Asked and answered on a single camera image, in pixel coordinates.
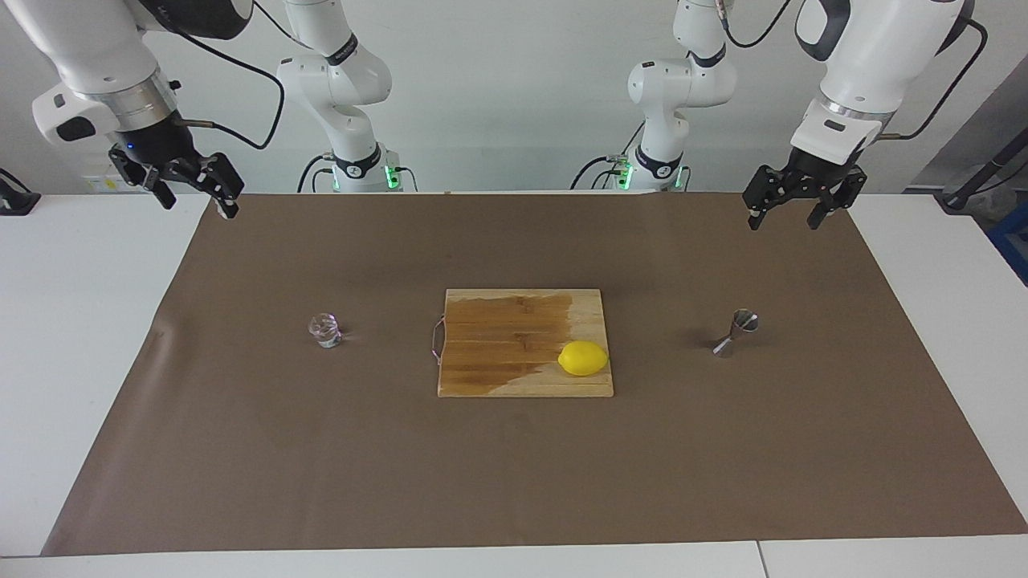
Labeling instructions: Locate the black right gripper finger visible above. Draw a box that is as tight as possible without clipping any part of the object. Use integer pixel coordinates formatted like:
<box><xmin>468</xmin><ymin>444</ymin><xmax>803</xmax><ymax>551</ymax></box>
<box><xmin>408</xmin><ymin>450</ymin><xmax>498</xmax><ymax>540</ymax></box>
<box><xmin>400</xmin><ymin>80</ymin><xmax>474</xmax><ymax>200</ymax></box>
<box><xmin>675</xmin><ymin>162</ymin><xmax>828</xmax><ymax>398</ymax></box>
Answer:
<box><xmin>108</xmin><ymin>146</ymin><xmax>177</xmax><ymax>211</ymax></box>
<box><xmin>172</xmin><ymin>153</ymin><xmax>245</xmax><ymax>220</ymax></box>

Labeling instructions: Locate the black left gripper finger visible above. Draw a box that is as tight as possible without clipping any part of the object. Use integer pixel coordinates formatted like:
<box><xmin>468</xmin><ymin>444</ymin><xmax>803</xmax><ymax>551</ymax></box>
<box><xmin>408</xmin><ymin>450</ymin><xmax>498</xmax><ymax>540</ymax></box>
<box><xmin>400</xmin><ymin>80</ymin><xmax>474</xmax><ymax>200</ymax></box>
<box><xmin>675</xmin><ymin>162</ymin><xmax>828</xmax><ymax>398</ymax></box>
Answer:
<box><xmin>742</xmin><ymin>164</ymin><xmax>797</xmax><ymax>232</ymax></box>
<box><xmin>807</xmin><ymin>166</ymin><xmax>869</xmax><ymax>230</ymax></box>

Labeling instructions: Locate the steel double jigger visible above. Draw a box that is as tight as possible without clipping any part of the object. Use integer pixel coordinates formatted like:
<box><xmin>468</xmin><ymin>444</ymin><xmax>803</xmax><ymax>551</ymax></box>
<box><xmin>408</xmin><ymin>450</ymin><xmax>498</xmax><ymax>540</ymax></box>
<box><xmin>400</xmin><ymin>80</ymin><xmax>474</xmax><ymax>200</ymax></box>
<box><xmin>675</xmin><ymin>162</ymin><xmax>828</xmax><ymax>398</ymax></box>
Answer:
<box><xmin>712</xmin><ymin>309</ymin><xmax>760</xmax><ymax>356</ymax></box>

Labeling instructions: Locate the small clear glass cup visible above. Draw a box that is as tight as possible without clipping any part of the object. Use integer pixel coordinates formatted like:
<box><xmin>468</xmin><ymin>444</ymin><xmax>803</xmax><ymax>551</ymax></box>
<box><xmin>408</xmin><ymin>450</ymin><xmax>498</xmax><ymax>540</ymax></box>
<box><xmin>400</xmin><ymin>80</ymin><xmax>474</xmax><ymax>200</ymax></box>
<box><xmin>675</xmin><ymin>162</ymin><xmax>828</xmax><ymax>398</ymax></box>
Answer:
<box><xmin>308</xmin><ymin>312</ymin><xmax>344</xmax><ymax>349</ymax></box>

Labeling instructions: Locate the black tripod stand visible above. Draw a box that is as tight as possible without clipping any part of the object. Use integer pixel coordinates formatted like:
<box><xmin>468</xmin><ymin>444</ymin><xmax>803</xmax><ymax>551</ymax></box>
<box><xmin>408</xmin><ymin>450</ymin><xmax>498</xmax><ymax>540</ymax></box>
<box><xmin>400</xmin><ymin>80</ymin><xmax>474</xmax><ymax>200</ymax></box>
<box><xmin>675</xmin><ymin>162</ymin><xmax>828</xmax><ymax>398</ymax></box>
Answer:
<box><xmin>936</xmin><ymin>128</ymin><xmax>1028</xmax><ymax>211</ymax></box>

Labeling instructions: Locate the blue crate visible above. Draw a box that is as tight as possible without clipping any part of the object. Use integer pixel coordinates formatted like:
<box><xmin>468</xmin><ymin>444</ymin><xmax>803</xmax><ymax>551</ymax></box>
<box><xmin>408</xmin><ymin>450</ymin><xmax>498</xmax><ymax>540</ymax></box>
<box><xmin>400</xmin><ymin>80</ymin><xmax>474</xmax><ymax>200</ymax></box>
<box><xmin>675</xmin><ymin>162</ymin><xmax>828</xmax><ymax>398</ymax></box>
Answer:
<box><xmin>986</xmin><ymin>201</ymin><xmax>1028</xmax><ymax>286</ymax></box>

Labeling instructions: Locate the yellow lemon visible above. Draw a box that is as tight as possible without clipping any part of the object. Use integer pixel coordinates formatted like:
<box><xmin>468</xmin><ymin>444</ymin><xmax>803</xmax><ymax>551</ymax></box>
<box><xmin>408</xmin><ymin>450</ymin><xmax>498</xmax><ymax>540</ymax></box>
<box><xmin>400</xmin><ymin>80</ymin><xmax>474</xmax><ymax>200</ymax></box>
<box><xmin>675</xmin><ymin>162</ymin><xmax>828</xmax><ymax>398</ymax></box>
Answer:
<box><xmin>557</xmin><ymin>340</ymin><xmax>610</xmax><ymax>377</ymax></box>

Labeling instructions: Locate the wooden cutting board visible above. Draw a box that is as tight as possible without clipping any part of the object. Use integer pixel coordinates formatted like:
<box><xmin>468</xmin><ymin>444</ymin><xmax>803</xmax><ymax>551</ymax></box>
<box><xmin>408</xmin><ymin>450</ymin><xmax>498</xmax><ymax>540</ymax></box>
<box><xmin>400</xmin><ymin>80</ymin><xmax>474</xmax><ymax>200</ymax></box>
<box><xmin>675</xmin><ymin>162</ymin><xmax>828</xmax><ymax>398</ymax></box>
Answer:
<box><xmin>431</xmin><ymin>289</ymin><xmax>614</xmax><ymax>398</ymax></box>

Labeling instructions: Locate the brown table mat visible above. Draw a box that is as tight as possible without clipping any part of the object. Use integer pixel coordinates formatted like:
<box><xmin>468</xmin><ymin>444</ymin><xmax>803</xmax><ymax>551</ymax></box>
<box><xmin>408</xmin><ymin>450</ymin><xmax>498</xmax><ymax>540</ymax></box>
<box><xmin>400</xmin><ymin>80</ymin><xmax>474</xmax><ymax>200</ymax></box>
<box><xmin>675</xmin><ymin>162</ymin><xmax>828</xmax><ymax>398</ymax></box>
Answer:
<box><xmin>40</xmin><ymin>193</ymin><xmax>1028</xmax><ymax>556</ymax></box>

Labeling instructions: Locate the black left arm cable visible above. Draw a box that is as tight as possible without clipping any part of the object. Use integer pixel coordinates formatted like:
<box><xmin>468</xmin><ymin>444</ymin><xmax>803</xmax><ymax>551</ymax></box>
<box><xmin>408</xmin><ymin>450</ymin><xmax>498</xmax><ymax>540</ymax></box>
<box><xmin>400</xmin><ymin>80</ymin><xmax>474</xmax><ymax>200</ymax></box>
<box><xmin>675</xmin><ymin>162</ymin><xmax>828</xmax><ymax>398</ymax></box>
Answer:
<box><xmin>719</xmin><ymin>0</ymin><xmax>987</xmax><ymax>141</ymax></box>

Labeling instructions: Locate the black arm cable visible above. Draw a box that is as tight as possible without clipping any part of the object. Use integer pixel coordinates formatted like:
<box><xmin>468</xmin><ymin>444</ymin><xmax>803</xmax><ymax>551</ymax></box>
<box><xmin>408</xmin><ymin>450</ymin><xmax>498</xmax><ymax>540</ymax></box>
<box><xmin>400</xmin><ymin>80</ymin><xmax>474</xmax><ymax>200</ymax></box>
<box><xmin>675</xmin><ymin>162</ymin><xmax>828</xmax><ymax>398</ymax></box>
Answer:
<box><xmin>165</xmin><ymin>0</ymin><xmax>302</xmax><ymax>151</ymax></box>
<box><xmin>719</xmin><ymin>0</ymin><xmax>987</xmax><ymax>141</ymax></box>

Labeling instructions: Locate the black base cable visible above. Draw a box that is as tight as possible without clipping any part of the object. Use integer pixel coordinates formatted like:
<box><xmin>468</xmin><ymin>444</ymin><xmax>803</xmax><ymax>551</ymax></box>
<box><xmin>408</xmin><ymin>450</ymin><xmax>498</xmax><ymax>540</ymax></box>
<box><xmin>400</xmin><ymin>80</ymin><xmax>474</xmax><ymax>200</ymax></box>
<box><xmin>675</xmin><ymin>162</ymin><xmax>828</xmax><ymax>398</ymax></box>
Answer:
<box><xmin>570</xmin><ymin>120</ymin><xmax>643</xmax><ymax>191</ymax></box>
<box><xmin>297</xmin><ymin>154</ymin><xmax>334</xmax><ymax>193</ymax></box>

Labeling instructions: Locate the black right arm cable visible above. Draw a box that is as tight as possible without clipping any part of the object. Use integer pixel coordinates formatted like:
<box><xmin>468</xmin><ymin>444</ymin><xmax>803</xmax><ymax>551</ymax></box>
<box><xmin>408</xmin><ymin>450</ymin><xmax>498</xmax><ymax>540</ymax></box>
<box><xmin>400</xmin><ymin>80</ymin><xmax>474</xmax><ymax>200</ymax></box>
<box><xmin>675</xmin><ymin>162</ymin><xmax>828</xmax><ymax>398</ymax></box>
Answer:
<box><xmin>165</xmin><ymin>0</ymin><xmax>302</xmax><ymax>151</ymax></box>

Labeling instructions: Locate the black clamp mount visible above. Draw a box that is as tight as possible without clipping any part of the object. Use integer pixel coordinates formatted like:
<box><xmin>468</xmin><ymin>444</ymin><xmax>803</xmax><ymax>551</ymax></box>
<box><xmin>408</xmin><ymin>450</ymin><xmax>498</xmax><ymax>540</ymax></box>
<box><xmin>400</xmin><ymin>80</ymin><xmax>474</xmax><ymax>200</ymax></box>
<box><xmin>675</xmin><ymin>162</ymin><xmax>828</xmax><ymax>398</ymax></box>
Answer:
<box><xmin>0</xmin><ymin>169</ymin><xmax>41</xmax><ymax>216</ymax></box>

